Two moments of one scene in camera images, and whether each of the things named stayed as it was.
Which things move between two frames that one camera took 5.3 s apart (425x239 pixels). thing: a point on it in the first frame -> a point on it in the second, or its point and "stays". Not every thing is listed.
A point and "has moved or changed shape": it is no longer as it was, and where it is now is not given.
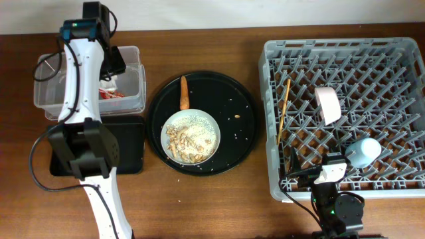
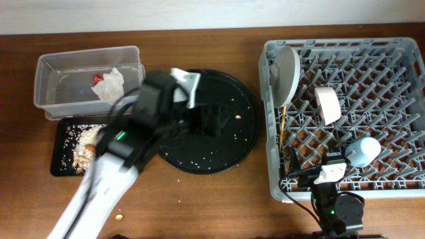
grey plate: [179, 115] -> [285, 73]
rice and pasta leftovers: [192, 139] has moved or changed shape
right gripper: [295, 162] stays
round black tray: [230, 104] stays
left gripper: [120, 64] -> [216, 118]
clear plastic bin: [123, 93] stays
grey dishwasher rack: [322, 95] stays
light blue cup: [360, 153] stays
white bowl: [329, 103] stays
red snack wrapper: [109, 94] has moved or changed shape
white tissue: [109, 85] has moved or changed shape
